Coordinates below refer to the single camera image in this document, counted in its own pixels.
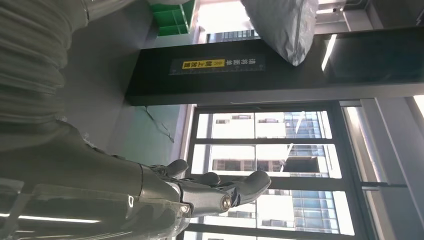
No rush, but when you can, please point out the yellow and black label sticker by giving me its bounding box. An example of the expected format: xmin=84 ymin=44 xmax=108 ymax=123
xmin=168 ymin=54 xmax=266 ymax=77

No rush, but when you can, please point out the black inbound machine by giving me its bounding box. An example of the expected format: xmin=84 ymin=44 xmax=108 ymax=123
xmin=61 ymin=6 xmax=424 ymax=155

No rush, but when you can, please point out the thin dark cable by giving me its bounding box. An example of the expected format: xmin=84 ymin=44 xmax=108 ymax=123
xmin=142 ymin=105 xmax=175 ymax=144

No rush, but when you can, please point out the green plastic crate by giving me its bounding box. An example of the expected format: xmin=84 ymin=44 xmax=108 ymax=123
xmin=150 ymin=0 xmax=197 ymax=38

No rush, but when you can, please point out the dark framed window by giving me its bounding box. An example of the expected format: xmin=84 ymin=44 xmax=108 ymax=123
xmin=178 ymin=96 xmax=424 ymax=240

